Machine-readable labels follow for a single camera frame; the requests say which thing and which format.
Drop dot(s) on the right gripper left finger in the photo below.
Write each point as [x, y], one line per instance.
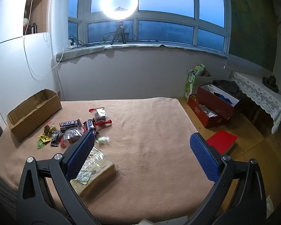
[35, 204]

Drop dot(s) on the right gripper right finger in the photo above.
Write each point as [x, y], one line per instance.
[238, 194]

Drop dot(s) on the green snack packet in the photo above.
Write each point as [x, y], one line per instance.
[40, 144]

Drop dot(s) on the yellow snack packet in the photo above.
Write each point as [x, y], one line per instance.
[44, 138]

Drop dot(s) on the cracker pack clear wrapper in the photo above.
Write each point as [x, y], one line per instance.
[96, 170]

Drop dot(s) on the black snack packet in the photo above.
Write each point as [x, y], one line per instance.
[55, 137]

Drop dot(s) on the Snickers bar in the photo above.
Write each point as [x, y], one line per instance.
[88, 125]
[69, 124]

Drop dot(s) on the red-end clear snack bag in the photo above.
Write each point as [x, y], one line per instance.
[100, 116]

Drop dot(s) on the red box lid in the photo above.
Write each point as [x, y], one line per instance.
[222, 141]

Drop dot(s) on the brown cardboard box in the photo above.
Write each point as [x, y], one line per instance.
[31, 113]

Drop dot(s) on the red open box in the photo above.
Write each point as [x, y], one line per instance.
[212, 106]

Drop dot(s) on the white lace tablecloth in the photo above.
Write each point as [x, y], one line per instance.
[264, 97]

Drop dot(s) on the green white paper bag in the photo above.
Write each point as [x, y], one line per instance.
[192, 76]

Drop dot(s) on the grey sill cloth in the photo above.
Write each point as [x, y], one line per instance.
[74, 53]

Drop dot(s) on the power strip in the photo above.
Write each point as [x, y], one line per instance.
[72, 46]

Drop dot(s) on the potted plant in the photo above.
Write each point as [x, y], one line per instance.
[128, 34]

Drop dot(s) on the black tripod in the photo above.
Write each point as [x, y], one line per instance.
[119, 33]

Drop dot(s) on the white ring light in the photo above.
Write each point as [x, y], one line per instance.
[118, 9]

